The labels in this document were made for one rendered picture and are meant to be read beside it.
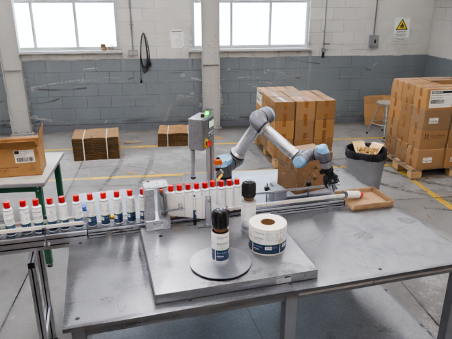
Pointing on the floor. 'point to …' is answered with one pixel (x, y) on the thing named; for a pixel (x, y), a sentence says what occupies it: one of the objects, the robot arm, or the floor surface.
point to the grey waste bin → (366, 171)
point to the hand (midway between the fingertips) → (332, 191)
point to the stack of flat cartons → (96, 144)
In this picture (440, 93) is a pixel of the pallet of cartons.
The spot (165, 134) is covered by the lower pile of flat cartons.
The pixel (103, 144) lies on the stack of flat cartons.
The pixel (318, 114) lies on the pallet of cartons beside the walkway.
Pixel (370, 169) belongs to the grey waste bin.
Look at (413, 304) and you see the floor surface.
